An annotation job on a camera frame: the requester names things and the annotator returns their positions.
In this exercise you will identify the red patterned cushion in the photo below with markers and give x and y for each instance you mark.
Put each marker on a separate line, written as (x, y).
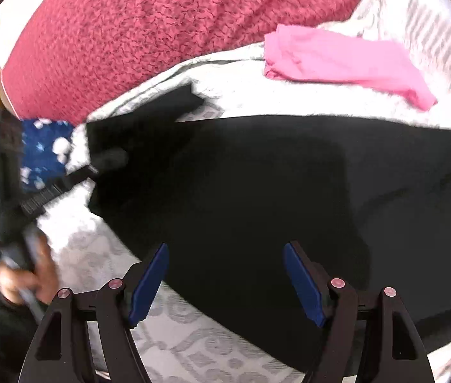
(149, 36)

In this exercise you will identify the blue star-printed cloth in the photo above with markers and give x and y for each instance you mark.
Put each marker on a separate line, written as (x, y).
(44, 151)

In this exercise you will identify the pink garment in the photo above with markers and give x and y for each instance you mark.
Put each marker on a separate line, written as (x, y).
(341, 68)

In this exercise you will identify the white striped blanket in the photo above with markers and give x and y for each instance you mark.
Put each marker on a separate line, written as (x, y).
(421, 20)

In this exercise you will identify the person's left forearm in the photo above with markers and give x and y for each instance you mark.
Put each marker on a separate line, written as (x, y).
(2, 327)

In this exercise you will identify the person's left hand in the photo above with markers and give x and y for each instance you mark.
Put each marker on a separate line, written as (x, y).
(45, 275)

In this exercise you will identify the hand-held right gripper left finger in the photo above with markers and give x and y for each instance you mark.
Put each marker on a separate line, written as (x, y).
(149, 283)

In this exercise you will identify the black pants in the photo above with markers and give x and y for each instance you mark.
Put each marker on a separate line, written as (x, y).
(269, 191)

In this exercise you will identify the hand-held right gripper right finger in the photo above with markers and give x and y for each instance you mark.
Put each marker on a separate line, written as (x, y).
(305, 287)

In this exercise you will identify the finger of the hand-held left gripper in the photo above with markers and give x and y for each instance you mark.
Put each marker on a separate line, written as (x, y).
(57, 189)

